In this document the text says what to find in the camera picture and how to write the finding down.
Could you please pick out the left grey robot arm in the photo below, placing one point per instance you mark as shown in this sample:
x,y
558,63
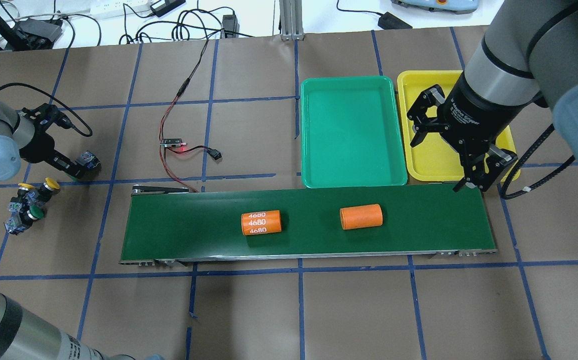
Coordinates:
x,y
24,137

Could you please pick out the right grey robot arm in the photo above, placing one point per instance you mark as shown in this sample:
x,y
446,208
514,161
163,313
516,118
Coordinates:
x,y
528,54

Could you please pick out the yellow plastic tray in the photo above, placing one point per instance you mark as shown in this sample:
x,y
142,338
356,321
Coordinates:
x,y
433,160

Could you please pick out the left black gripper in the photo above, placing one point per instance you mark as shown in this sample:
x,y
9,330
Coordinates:
x,y
39,148

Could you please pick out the white power strip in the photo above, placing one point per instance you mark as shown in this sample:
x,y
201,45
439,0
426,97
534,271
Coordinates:
x,y
104,9

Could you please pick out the yellow push button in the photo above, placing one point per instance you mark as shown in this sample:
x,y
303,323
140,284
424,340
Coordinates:
x,y
40,196
20,202

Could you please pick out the aluminium frame post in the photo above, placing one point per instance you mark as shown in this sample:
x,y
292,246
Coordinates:
x,y
291,20

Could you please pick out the plain orange cylinder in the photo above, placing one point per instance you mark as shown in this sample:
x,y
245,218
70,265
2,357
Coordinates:
x,y
360,217

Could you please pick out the black power adapter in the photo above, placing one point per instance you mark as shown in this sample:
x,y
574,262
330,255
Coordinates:
x,y
388,21

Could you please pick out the blue teach pendant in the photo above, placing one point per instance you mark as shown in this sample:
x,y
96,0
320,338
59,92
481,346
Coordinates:
x,y
458,7

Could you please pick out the green conveyor belt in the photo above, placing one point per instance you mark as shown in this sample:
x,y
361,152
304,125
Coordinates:
x,y
426,219

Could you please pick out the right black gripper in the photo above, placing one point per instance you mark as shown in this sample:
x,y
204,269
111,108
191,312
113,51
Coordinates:
x,y
474,114

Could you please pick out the orange cylinder marked 4680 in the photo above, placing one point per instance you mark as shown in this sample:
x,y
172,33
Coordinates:
x,y
261,222

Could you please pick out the green push button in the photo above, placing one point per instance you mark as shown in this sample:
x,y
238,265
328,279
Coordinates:
x,y
85,167
22,217

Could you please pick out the small controller circuit board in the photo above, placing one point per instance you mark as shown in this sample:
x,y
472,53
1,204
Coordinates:
x,y
172,142

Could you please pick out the green plastic tray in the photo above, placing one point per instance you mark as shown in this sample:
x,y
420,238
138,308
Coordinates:
x,y
350,133

